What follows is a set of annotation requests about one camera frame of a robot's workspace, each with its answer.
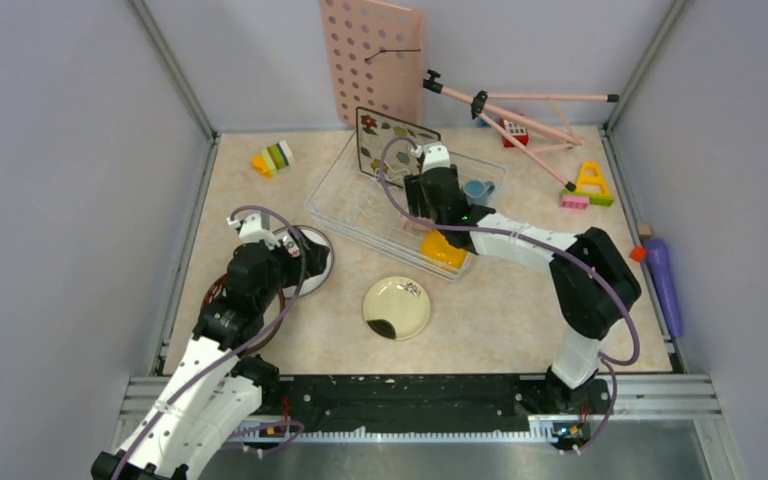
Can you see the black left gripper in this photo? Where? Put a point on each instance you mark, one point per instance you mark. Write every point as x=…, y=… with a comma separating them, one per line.
x=314, y=258

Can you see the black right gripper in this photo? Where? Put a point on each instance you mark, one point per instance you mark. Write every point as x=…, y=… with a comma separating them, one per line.
x=416, y=196

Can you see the blue mug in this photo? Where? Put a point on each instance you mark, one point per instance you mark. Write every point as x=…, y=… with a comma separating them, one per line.
x=479, y=192

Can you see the yellow bowl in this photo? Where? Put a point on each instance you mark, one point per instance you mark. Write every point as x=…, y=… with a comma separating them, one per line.
x=438, y=252

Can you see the square floral plate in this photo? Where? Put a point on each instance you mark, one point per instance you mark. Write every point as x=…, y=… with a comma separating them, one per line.
x=386, y=142

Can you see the cream small leaf plate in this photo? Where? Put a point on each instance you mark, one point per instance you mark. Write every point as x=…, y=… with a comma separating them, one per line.
x=396, y=308

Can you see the red rimmed white plate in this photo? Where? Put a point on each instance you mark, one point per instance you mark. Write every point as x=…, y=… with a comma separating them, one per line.
x=216, y=305

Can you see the pink mug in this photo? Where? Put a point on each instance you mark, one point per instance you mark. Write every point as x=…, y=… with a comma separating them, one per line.
x=414, y=222

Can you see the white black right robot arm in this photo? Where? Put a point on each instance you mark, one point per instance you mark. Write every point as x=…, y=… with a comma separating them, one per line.
x=594, y=286

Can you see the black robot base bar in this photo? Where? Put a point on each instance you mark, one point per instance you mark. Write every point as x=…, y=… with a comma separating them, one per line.
x=293, y=394

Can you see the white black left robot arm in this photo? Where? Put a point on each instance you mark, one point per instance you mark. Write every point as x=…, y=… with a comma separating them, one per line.
x=220, y=380

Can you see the pink tripod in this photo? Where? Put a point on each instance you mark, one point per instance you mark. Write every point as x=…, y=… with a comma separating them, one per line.
x=481, y=107

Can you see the red toy block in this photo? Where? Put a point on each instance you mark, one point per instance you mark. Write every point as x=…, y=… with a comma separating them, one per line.
x=518, y=132

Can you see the yellow green pink toy blocks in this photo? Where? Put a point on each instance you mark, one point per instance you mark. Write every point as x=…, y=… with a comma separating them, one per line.
x=591, y=189

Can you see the pink pegboard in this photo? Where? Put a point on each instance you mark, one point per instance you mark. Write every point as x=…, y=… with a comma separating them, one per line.
x=376, y=54

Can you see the orange small cube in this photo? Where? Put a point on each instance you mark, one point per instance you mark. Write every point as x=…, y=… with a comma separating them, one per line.
x=638, y=254

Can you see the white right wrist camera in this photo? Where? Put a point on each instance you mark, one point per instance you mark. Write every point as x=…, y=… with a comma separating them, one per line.
x=432, y=155

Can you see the white wire dish rack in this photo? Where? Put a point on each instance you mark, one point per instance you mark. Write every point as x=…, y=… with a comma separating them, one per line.
x=353, y=204

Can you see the purple handle tool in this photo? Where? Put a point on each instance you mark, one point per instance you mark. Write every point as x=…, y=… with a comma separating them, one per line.
x=658, y=261

